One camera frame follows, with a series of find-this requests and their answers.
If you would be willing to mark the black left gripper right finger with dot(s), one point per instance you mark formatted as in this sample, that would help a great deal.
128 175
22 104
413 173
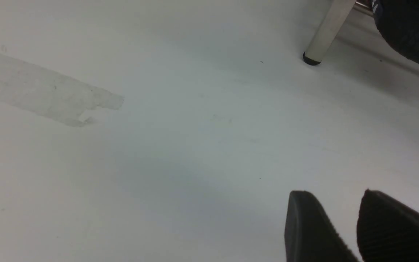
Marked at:
387 230

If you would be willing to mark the black knit sneaker far left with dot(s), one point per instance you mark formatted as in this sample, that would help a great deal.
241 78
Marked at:
398 23

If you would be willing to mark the stainless steel shoe rack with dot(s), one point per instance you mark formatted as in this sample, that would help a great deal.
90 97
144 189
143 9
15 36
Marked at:
330 26

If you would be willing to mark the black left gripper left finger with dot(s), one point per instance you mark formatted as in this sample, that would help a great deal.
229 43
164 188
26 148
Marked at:
309 235

